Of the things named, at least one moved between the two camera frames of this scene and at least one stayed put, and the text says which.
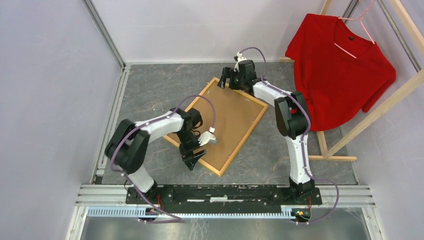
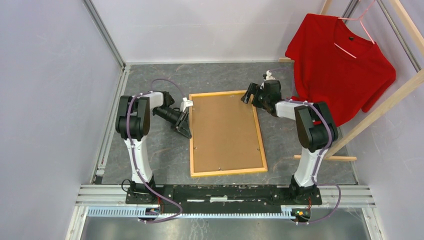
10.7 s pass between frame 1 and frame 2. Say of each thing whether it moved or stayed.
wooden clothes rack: stayed
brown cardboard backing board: moved
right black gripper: moved
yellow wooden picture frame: moved
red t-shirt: stayed
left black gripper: moved
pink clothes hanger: stayed
